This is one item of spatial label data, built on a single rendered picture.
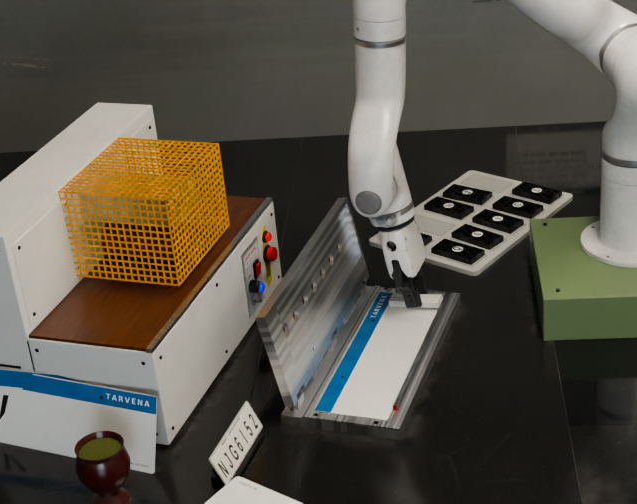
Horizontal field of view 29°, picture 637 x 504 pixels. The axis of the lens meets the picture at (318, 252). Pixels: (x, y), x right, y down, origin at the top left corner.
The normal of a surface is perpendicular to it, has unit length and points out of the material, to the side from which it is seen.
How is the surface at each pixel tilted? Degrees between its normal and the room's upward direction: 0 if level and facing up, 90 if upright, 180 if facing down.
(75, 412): 69
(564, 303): 90
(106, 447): 0
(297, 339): 79
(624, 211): 90
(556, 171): 0
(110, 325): 0
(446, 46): 90
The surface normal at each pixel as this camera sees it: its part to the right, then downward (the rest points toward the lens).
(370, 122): -0.19, -0.33
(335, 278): 0.91, -0.09
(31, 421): -0.39, 0.12
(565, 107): -0.07, 0.48
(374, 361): -0.08, -0.88
